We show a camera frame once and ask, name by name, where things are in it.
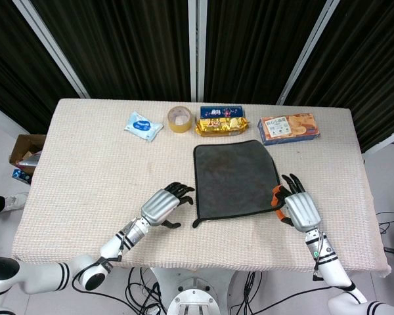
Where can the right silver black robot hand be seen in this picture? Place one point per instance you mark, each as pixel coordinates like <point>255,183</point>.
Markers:
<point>302,211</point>

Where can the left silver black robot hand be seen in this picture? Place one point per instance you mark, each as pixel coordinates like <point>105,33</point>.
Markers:
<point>159,206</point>

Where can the dark grey green cloth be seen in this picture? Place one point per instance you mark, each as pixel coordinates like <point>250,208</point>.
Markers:
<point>233,177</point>

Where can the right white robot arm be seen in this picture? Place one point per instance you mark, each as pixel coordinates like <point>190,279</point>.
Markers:
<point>328,269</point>

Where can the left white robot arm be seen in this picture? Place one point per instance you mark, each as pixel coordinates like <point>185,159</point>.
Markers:
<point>115,244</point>

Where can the beige woven tablecloth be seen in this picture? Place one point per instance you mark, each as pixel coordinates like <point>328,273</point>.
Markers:
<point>216,246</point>

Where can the blue white wet wipes pack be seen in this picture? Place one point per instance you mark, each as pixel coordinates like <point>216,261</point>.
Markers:
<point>142,125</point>

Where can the yellow tape roll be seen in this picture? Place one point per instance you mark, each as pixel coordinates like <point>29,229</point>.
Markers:
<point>180,126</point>

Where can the orange cookie box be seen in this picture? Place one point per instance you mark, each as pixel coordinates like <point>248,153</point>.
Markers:
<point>289,128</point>

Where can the gold snack packet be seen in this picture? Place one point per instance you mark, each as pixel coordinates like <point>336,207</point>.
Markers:
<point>221,126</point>

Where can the blue snack box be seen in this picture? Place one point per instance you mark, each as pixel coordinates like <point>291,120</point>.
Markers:
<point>221,112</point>

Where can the silver foil bag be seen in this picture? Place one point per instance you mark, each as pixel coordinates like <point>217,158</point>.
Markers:
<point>29,161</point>

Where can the small blue box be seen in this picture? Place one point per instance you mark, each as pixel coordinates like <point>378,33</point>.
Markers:
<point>20,176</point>

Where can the white shoe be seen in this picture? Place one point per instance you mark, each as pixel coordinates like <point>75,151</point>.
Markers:
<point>15,201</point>

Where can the brown cardboard box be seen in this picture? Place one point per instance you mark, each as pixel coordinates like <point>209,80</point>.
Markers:
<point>21,146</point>

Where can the black curtain panel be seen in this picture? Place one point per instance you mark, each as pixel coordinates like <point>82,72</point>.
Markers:
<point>367,72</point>
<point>16,65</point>
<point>256,49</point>
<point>124,49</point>

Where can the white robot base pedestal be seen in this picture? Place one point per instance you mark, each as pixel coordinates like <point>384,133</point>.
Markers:
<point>192,295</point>

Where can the grey metal frame post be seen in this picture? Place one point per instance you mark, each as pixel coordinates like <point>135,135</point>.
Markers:
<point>52,49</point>
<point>307,49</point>
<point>197,49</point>

